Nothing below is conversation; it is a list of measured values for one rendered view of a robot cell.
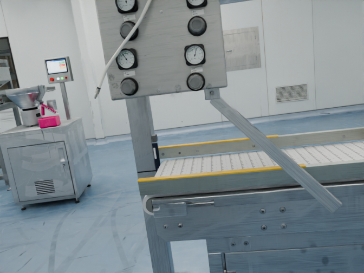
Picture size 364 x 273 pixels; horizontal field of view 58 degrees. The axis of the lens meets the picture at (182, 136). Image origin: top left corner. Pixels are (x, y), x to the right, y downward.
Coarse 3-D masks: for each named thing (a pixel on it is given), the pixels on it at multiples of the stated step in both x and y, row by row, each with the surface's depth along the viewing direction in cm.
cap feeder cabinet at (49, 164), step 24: (72, 120) 326; (0, 144) 296; (24, 144) 297; (48, 144) 297; (72, 144) 307; (24, 168) 301; (48, 168) 302; (72, 168) 303; (24, 192) 306; (48, 192) 308; (72, 192) 308
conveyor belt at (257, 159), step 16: (336, 144) 89; (352, 144) 87; (176, 160) 93; (192, 160) 91; (208, 160) 89; (224, 160) 87; (240, 160) 85; (256, 160) 84; (272, 160) 82; (304, 160) 79; (320, 160) 78; (336, 160) 76; (160, 176) 81; (192, 192) 69; (208, 192) 69; (144, 208) 71
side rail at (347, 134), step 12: (312, 132) 90; (324, 132) 89; (336, 132) 89; (348, 132) 89; (360, 132) 88; (204, 144) 93; (216, 144) 93; (228, 144) 92; (240, 144) 92; (252, 144) 92; (276, 144) 91; (288, 144) 91; (300, 144) 91; (312, 144) 90; (168, 156) 95; (180, 156) 94
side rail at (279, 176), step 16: (352, 160) 65; (208, 176) 66; (224, 176) 66; (240, 176) 66; (256, 176) 66; (272, 176) 65; (288, 176) 65; (320, 176) 64; (336, 176) 64; (352, 176) 64; (144, 192) 68; (160, 192) 68; (176, 192) 68
